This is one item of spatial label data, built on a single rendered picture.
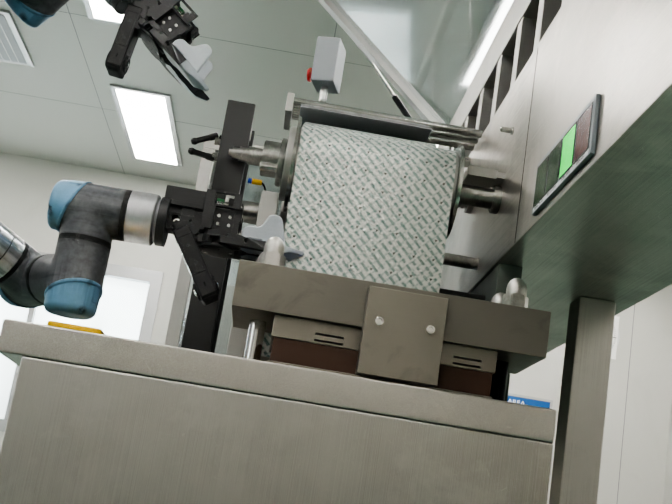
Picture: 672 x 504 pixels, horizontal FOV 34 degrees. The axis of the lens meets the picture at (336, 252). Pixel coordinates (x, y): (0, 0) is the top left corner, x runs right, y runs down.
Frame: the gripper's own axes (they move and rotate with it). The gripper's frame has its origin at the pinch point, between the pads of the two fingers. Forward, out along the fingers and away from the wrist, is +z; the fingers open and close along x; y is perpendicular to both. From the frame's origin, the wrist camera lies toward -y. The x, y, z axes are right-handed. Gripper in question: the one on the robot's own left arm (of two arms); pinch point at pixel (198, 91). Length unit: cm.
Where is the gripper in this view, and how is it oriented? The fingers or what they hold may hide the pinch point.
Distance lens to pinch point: 176.7
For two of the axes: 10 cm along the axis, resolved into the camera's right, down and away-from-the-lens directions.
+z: 6.6, 7.5, -1.3
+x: -0.8, 2.3, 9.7
